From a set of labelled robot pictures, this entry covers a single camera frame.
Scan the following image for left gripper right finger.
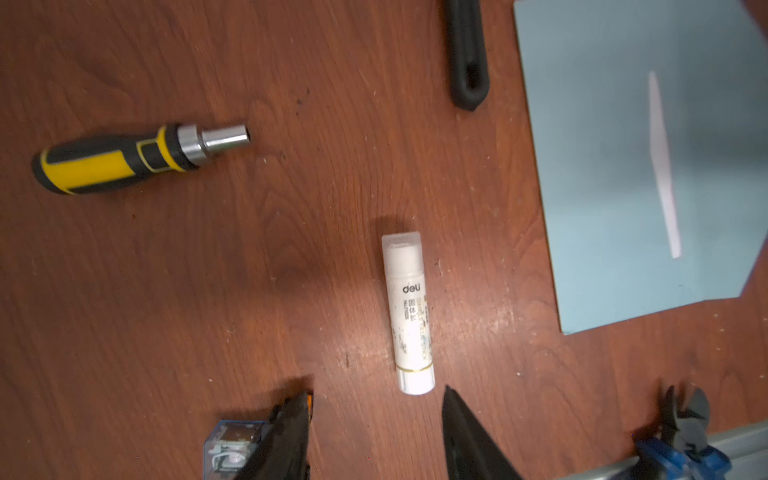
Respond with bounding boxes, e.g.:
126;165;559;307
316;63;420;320
441;386;522;480

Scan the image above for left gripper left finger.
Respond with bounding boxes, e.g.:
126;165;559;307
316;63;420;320
235;391;312;480

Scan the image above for white glue stick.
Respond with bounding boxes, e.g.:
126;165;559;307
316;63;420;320
381;232;436;396

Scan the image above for pink white letter card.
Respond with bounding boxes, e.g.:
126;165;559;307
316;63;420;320
648;70;682;259

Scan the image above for small black clip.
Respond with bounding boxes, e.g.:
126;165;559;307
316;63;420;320
202;389;316;480

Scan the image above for blue black pliers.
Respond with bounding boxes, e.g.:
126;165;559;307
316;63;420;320
629;386;710;480

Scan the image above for yellow black screwdriver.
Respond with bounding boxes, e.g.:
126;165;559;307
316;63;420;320
31;124;251;195

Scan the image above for red black pipe wrench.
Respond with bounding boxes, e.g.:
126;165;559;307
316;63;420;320
443;0;490;112

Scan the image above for aluminium frame rail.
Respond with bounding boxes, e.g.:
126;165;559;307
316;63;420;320
557;419;768;480

